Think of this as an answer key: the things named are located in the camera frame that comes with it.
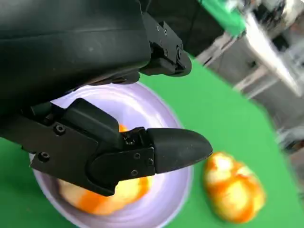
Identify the silver aluminium frame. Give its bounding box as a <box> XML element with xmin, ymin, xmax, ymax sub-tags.
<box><xmin>196</xmin><ymin>0</ymin><xmax>304</xmax><ymax>154</ymax></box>

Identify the orange white toy bread roll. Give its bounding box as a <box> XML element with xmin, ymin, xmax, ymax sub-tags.
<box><xmin>56</xmin><ymin>124</ymin><xmax>156</xmax><ymax>216</ymax></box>
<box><xmin>203</xmin><ymin>151</ymin><xmax>266</xmax><ymax>224</ymax></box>

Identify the lilac plate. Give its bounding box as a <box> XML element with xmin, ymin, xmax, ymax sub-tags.
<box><xmin>28</xmin><ymin>81</ymin><xmax>193</xmax><ymax>228</ymax></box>

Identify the green table cloth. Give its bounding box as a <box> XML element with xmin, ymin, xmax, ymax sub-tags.
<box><xmin>0</xmin><ymin>0</ymin><xmax>304</xmax><ymax>228</ymax></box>

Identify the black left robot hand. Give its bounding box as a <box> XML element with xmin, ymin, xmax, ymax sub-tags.
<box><xmin>0</xmin><ymin>0</ymin><xmax>192</xmax><ymax>197</ymax></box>

